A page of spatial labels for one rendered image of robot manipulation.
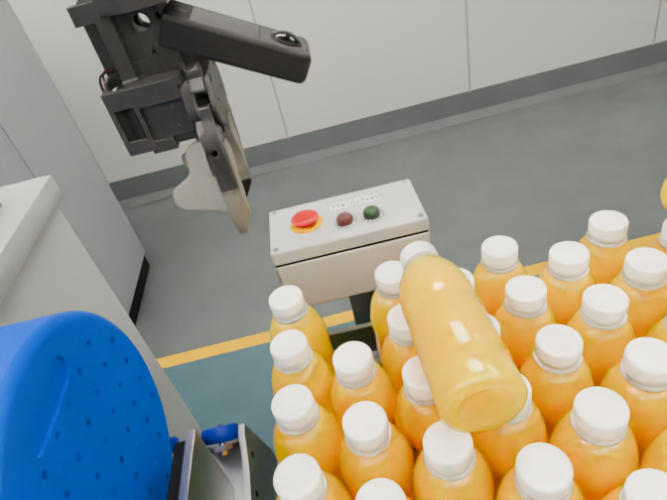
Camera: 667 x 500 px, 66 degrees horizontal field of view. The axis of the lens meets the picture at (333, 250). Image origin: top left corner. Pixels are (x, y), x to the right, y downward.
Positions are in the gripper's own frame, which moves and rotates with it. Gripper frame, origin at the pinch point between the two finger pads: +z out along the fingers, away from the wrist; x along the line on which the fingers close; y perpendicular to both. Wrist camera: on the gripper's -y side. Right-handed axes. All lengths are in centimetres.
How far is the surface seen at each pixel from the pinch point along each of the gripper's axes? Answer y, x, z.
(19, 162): 92, -124, 36
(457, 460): -12.5, 22.9, 13.1
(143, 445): 16.6, 11.3, 18.2
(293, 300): -1.0, 0.7, 13.1
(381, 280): -11.1, 1.0, 13.1
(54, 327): 16.6, 10.8, 1.0
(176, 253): 79, -179, 123
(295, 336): -0.9, 6.3, 13.1
